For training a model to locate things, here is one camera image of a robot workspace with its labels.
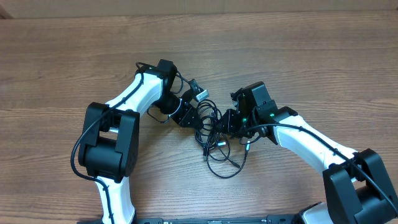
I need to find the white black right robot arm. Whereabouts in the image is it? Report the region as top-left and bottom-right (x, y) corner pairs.
(216, 82), (397, 224)

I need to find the black barrel plug cable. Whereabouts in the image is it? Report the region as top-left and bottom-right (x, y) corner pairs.
(203, 124), (251, 180)

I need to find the black USB cable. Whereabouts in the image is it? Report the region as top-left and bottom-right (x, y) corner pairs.
(194, 98), (231, 162)

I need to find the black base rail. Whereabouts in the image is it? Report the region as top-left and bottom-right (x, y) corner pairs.
(77, 213), (299, 224)

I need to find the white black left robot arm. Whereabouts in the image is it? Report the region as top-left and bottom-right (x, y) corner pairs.
(70, 59), (209, 223)

